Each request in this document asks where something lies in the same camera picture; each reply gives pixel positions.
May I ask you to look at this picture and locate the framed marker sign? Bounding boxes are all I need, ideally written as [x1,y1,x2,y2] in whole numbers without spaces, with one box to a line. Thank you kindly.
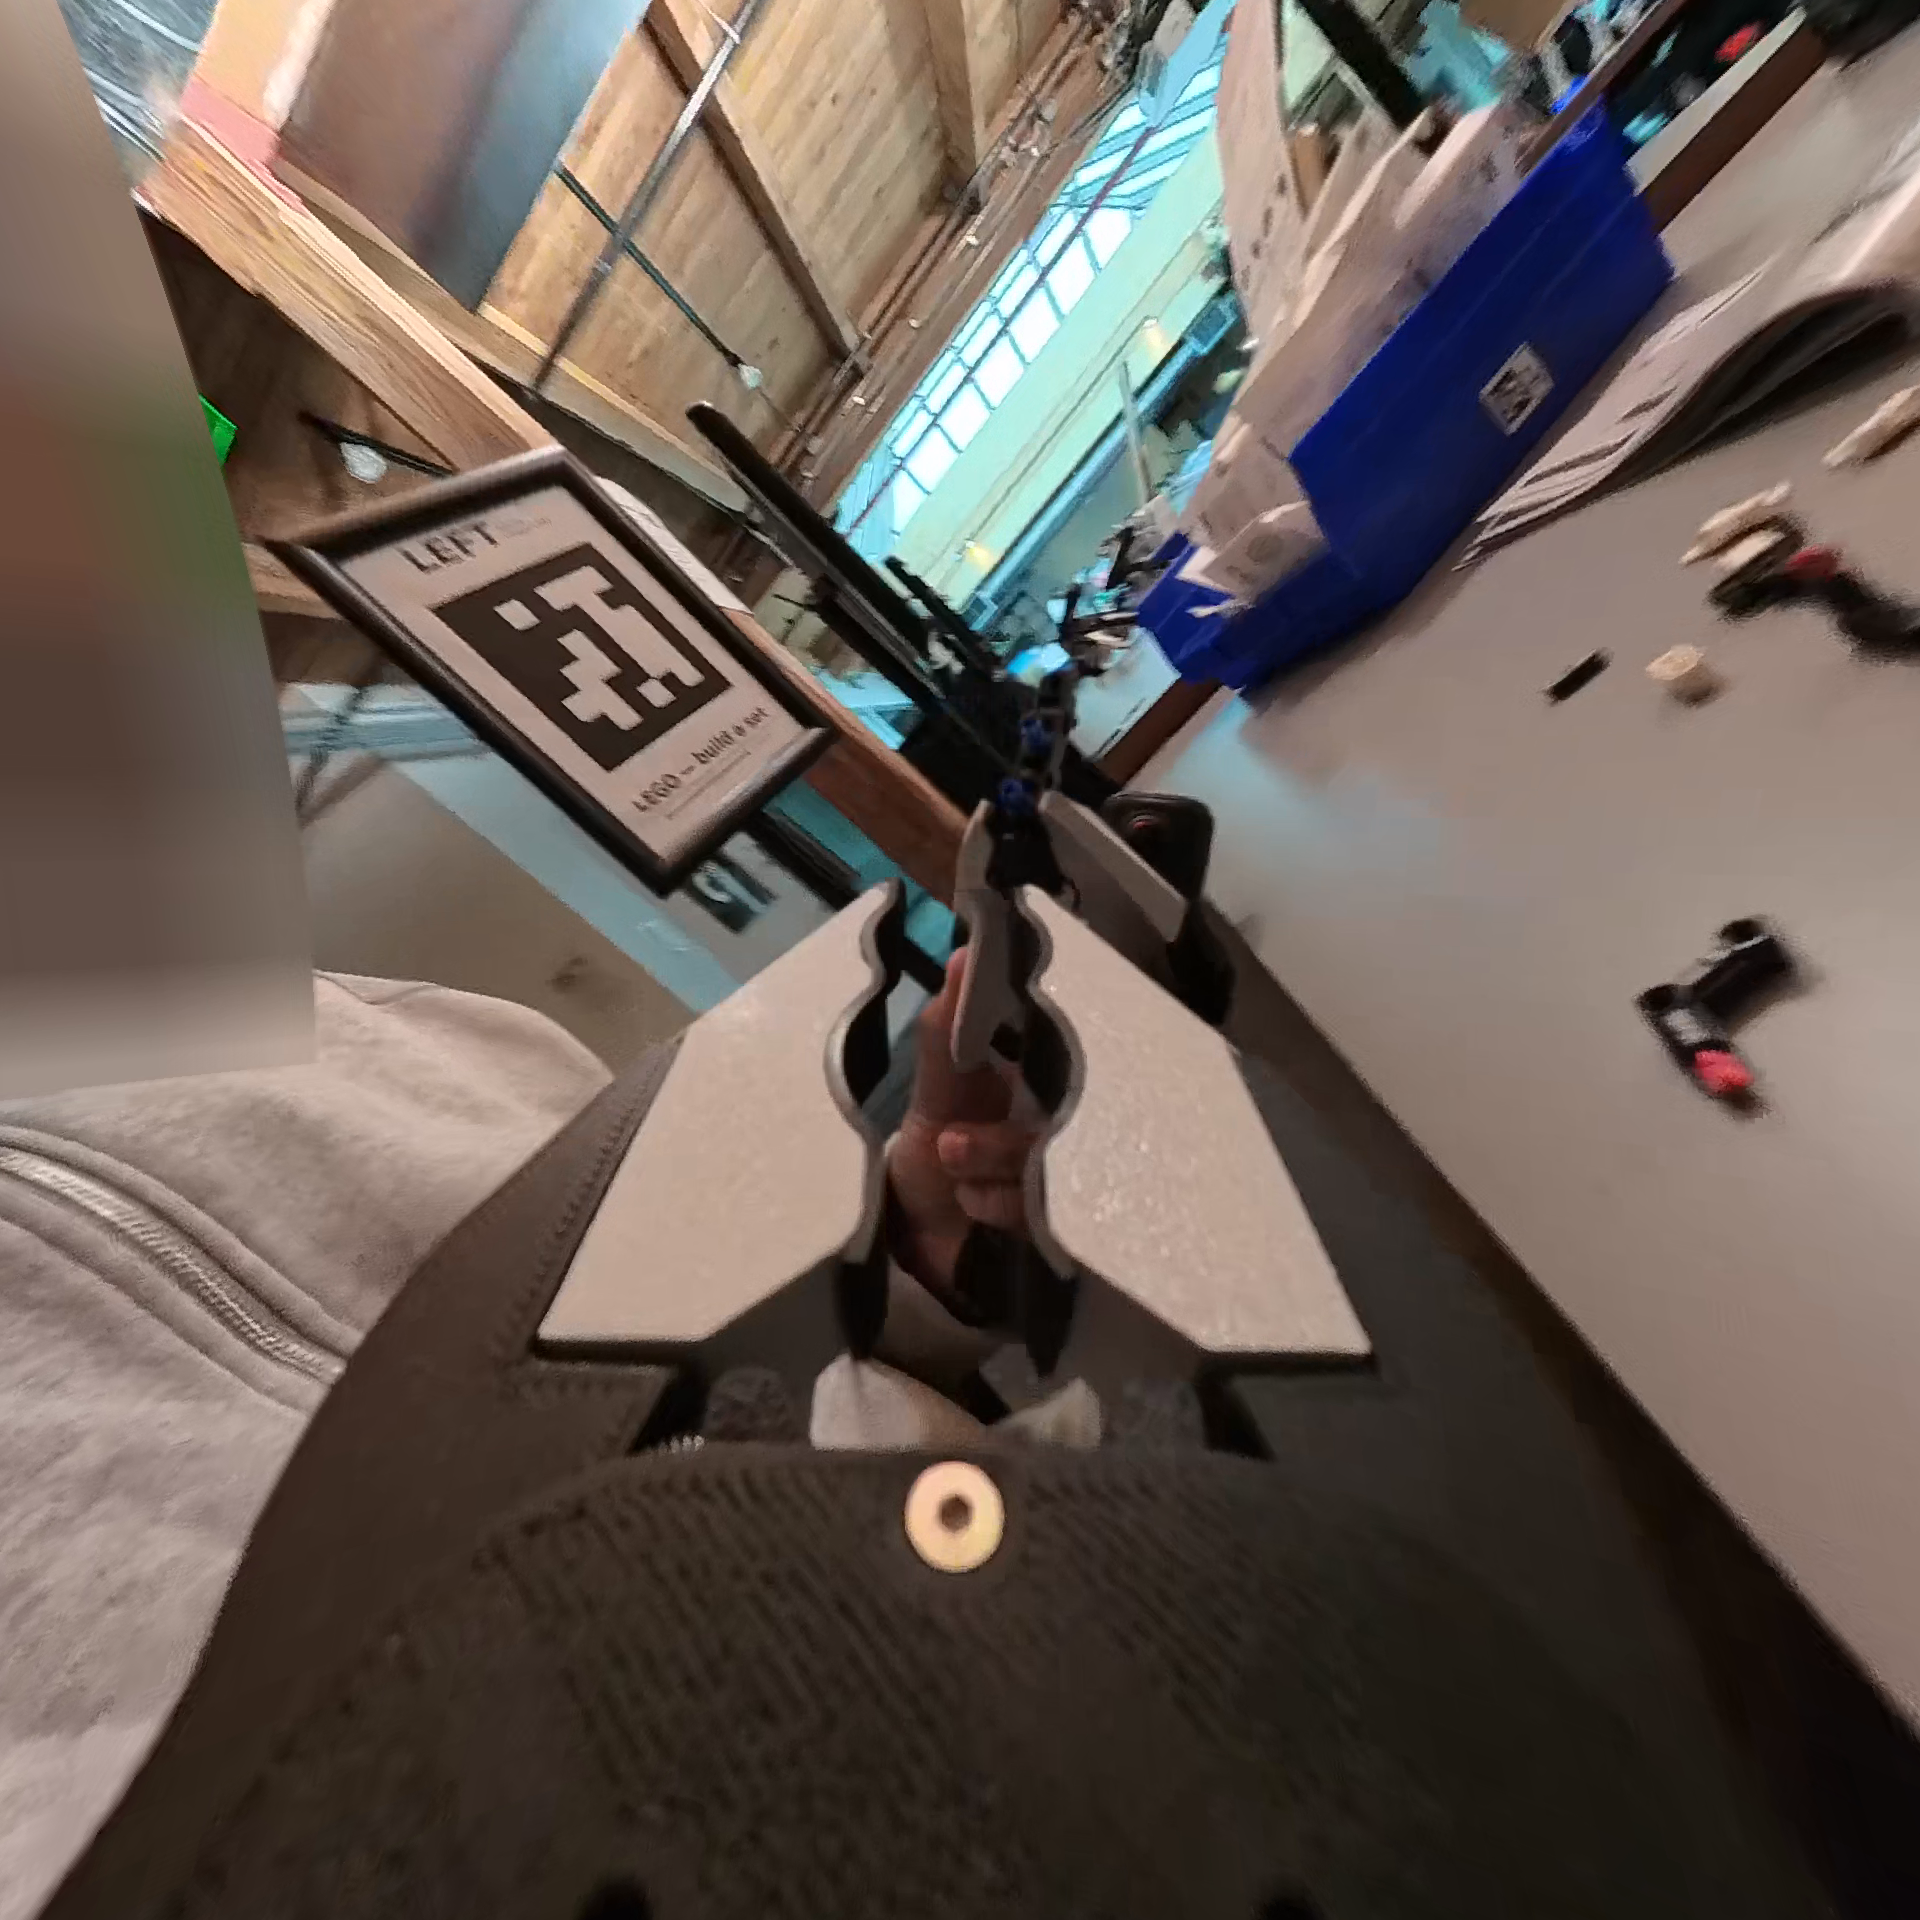
[267,445,841,898]

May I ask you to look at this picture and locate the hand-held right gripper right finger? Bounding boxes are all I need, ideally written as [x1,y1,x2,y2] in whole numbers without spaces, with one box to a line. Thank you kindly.
[1024,884,1374,1375]

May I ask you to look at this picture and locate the blue plastic storage bin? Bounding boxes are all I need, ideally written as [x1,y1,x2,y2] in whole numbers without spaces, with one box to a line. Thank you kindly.
[1137,108,1677,695]

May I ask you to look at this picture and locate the pile of white paper bags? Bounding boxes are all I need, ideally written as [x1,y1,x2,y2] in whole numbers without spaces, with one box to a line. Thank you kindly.
[1170,0,1585,600]

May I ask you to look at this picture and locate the black lego connector red axle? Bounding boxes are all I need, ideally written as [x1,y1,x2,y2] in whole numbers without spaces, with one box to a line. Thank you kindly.
[1709,517,1920,664]

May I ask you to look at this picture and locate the lego instruction booklet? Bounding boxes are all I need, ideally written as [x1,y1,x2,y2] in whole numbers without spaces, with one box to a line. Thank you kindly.
[1451,247,1920,575]

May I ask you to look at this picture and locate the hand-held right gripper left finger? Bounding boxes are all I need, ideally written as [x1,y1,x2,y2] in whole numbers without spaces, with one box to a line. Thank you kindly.
[538,881,910,1362]

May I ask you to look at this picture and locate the person's grey hoodie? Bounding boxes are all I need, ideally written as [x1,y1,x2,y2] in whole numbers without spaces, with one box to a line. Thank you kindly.
[0,968,620,1920]

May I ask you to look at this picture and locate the person's left hand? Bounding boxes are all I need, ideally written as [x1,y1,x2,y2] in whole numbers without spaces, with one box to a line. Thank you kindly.
[884,941,1041,1308]

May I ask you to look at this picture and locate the black lego beam blue pins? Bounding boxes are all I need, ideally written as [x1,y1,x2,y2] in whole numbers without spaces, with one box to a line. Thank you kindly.
[984,666,1086,903]

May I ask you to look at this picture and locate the white lego connector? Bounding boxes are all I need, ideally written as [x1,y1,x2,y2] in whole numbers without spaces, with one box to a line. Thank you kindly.
[1680,480,1796,569]

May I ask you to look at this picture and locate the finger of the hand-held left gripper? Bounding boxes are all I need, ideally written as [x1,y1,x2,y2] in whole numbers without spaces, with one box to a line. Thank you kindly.
[949,801,1037,1076]
[1041,788,1198,945]

